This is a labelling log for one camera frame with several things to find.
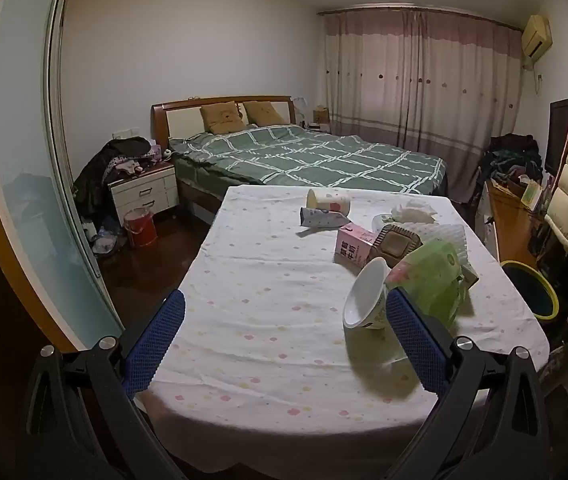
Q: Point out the brown bear face pillow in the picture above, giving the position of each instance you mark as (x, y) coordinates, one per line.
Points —
(221, 119)

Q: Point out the white tissue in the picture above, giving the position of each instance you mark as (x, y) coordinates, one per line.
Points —
(414, 212)

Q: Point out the bedside lamp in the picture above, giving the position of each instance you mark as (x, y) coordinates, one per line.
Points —
(301, 107)

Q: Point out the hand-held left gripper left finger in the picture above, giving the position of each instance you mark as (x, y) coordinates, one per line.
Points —
(156, 345)

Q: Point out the dark clothes pile by curtain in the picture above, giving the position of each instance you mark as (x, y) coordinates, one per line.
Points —
(509, 157)

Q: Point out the floor clutter of bags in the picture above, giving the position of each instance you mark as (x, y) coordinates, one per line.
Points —
(102, 242)

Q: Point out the white wooden nightstand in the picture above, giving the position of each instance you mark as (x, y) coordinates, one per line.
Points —
(143, 192)

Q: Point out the white ceramic bowl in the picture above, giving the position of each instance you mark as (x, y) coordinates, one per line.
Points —
(364, 290)

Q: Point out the wooden bed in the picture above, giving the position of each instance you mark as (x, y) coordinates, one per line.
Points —
(183, 115)

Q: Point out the green white box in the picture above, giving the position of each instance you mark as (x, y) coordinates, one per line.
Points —
(532, 194)

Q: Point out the dark clothes pile on nightstand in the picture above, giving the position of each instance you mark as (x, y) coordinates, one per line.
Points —
(113, 152)

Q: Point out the orange wooden cabinet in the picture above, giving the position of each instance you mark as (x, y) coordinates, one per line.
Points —
(509, 220)

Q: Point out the green plaid duvet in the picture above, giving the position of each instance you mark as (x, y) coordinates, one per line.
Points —
(314, 155)

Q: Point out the frosted glass sliding door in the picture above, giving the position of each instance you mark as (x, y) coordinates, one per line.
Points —
(23, 160)

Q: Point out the pink milk carton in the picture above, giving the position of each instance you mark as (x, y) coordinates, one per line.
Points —
(351, 247)

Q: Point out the blue patterned small carton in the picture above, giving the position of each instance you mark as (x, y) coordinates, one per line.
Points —
(321, 218)

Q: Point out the wall socket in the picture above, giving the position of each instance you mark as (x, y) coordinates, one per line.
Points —
(122, 134)

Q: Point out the green plastic bottle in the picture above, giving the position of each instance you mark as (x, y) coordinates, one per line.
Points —
(429, 275)

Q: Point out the cream air conditioner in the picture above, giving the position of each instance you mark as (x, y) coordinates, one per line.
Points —
(536, 35)

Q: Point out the yellow rimmed trash bin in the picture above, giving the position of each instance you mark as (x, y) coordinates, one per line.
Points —
(526, 285)

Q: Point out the red bucket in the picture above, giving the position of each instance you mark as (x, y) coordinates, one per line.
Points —
(139, 227)

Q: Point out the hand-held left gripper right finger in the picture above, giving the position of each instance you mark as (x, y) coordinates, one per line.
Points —
(414, 340)

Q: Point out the tissue box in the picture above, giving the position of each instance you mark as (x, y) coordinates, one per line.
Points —
(321, 115)

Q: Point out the brown plastic tray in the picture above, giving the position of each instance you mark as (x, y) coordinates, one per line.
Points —
(394, 245)

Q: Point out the beige pink curtain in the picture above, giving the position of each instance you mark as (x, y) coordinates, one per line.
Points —
(414, 85)

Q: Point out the curtain rail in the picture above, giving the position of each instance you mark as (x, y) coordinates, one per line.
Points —
(414, 8)

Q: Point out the white dotted paper cup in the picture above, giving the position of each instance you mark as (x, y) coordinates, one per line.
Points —
(329, 201)

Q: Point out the black television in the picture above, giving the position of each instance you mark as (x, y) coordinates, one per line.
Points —
(559, 135)

